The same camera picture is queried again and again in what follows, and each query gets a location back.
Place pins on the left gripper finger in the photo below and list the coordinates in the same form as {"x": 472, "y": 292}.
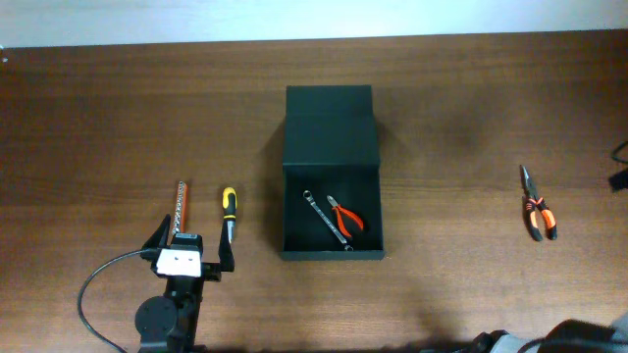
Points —
{"x": 226, "y": 256}
{"x": 157, "y": 240}

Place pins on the orange black long-nose pliers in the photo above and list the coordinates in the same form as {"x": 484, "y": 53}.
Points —
{"x": 533, "y": 203}

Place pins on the silver ratchet wrench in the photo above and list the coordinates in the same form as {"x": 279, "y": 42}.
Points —
{"x": 307, "y": 195}

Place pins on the small red cutting pliers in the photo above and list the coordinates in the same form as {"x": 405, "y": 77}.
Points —
{"x": 348, "y": 223}

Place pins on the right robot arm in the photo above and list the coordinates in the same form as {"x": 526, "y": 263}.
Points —
{"x": 568, "y": 336}

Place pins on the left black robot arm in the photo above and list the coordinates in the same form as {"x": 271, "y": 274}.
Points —
{"x": 168, "y": 323}

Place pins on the yellow black screwdriver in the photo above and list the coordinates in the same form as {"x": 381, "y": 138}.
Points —
{"x": 229, "y": 206}

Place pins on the dark green open box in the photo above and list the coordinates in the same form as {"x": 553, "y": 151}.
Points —
{"x": 331, "y": 148}

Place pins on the orange socket bit rail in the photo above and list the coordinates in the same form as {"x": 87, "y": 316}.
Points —
{"x": 179, "y": 217}

